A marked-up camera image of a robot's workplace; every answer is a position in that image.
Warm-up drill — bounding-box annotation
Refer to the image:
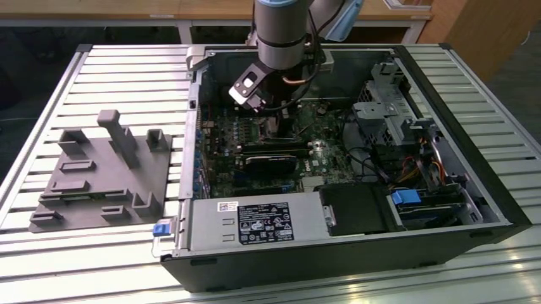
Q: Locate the black open PC case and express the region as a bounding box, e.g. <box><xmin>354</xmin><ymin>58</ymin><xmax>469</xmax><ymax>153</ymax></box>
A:
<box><xmin>159</xmin><ymin>42</ymin><xmax>535</xmax><ymax>294</ymax></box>

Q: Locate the black RAM slot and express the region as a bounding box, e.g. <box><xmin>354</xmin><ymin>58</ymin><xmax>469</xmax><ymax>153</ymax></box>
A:
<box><xmin>241</xmin><ymin>142</ymin><xmax>306</xmax><ymax>150</ymax></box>

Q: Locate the blue disk carrier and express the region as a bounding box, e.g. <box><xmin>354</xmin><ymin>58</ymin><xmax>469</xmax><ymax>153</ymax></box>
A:
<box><xmin>390</xmin><ymin>189</ymin><xmax>424</xmax><ymax>207</ymax></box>

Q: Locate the wooden desk white frame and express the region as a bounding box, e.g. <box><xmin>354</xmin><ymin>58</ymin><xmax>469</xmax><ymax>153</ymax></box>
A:
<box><xmin>0</xmin><ymin>0</ymin><xmax>433</xmax><ymax>45</ymax></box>

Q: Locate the black plastic bay cover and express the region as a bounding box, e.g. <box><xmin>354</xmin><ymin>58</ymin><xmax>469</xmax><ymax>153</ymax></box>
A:
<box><xmin>316</xmin><ymin>182</ymin><xmax>405</xmax><ymax>238</ymax></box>

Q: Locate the grey plastic case latch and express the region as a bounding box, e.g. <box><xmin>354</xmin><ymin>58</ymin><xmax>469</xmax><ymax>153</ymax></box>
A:
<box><xmin>186</xmin><ymin>46</ymin><xmax>209</xmax><ymax>71</ymax></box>

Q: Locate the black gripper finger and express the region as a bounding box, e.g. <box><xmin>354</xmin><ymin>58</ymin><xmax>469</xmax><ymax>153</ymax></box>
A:
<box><xmin>277</xmin><ymin>109</ymin><xmax>298</xmax><ymax>141</ymax></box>

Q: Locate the thin metal locking lever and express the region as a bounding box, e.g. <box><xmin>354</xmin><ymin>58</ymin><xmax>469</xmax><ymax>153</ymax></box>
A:
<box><xmin>296</xmin><ymin>117</ymin><xmax>318</xmax><ymax>139</ymax></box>

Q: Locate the orange wire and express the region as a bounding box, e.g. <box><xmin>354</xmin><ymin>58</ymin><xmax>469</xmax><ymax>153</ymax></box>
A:
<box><xmin>429</xmin><ymin>160</ymin><xmax>448</xmax><ymax>185</ymax></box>

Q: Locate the yellow red wire bundle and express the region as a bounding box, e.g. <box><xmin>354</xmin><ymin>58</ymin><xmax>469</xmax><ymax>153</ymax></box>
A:
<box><xmin>397</xmin><ymin>157</ymin><xmax>425</xmax><ymax>183</ymax></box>

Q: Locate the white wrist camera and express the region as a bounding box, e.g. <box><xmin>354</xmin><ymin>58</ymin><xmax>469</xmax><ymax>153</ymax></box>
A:
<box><xmin>229</xmin><ymin>62</ymin><xmax>271</xmax><ymax>112</ymax></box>

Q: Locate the black hard disk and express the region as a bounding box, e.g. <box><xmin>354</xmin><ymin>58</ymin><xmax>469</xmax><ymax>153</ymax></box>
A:
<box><xmin>396</xmin><ymin>204</ymin><xmax>469</xmax><ymax>229</ymax></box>

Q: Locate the silver finned heatsink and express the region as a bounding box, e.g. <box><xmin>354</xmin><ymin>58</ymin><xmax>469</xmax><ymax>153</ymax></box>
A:
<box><xmin>302</xmin><ymin>177</ymin><xmax>330</xmax><ymax>193</ymax></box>

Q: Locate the silver power supply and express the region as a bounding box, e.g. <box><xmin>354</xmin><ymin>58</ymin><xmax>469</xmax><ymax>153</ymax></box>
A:
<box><xmin>186</xmin><ymin>191</ymin><xmax>336</xmax><ymax>251</ymax></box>

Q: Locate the black graphics card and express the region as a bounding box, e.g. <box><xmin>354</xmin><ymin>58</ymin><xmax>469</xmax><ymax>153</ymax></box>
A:
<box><xmin>243</xmin><ymin>153</ymin><xmax>301</xmax><ymax>175</ymax></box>

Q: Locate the silver metal drive cage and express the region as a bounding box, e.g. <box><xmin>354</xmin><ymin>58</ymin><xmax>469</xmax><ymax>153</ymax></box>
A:
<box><xmin>352</xmin><ymin>61</ymin><xmax>438</xmax><ymax>147</ymax></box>

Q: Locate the CPU socket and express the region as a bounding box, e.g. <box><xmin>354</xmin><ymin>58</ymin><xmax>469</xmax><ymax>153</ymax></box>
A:
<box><xmin>255</xmin><ymin>116</ymin><xmax>305</xmax><ymax>143</ymax></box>

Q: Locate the wooden cabinet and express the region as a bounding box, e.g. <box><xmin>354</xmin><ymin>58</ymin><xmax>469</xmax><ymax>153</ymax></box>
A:
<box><xmin>416</xmin><ymin>0</ymin><xmax>541</xmax><ymax>84</ymax></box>

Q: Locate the green motherboard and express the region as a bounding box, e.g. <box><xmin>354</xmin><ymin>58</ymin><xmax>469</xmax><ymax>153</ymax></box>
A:
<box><xmin>197</xmin><ymin>94</ymin><xmax>381</xmax><ymax>200</ymax></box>

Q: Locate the grey parts rack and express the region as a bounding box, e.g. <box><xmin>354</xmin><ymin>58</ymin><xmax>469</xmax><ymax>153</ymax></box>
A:
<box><xmin>27</xmin><ymin>109</ymin><xmax>175</xmax><ymax>235</ymax></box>

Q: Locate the black cable copper sleeve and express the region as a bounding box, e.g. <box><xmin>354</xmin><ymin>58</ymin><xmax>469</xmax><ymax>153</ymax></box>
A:
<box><xmin>282</xmin><ymin>0</ymin><xmax>329</xmax><ymax>105</ymax></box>

